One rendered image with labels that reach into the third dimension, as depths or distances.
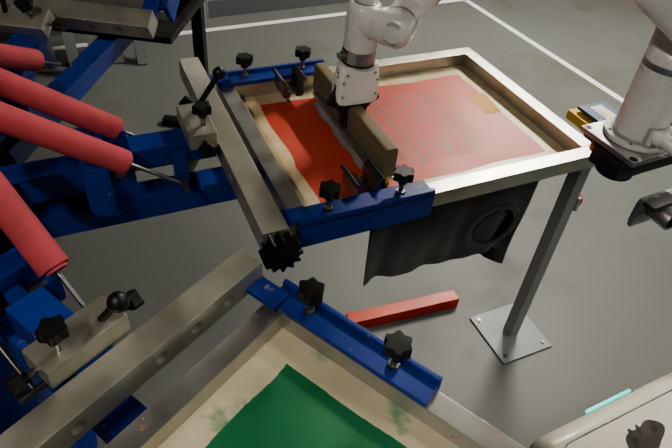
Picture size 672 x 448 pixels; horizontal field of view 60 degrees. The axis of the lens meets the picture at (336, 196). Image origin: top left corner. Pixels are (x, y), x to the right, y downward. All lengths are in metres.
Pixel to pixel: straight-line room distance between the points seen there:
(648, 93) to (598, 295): 1.51
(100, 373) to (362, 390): 0.38
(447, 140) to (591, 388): 1.18
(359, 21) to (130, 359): 0.77
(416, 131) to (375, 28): 0.36
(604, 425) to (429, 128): 0.97
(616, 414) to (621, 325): 0.70
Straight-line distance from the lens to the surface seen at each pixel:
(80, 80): 1.77
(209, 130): 1.21
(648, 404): 1.99
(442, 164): 1.38
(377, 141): 1.25
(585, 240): 2.86
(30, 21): 1.56
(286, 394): 0.92
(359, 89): 1.32
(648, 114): 1.24
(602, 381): 2.35
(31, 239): 1.00
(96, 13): 1.56
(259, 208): 1.06
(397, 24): 1.20
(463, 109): 1.61
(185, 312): 0.91
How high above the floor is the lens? 1.74
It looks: 40 degrees down
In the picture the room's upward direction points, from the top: 5 degrees clockwise
